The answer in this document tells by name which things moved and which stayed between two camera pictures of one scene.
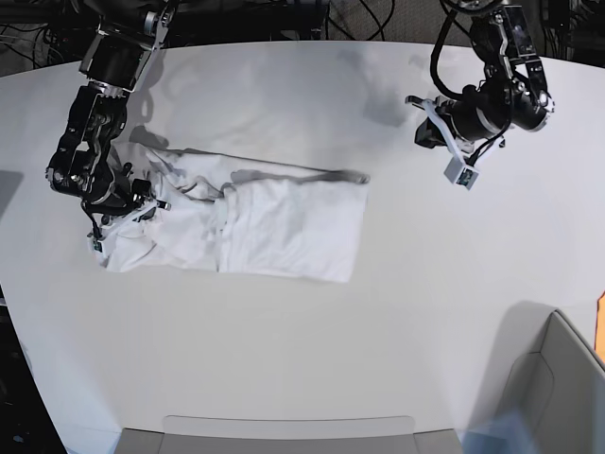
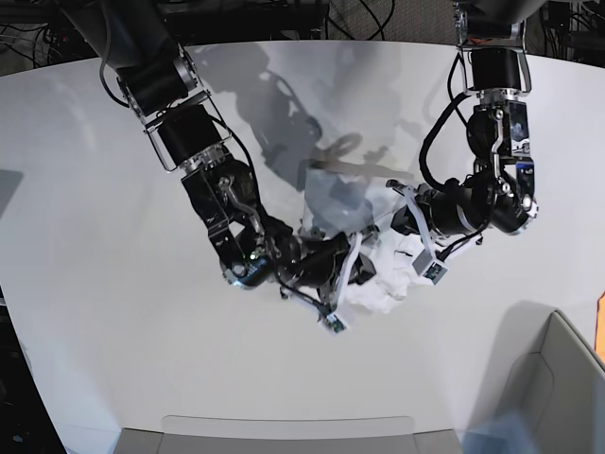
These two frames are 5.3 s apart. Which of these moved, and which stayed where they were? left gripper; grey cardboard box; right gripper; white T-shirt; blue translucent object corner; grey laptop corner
Moved: left gripper; right gripper; white T-shirt
Stayed: grey laptop corner; blue translucent object corner; grey cardboard box
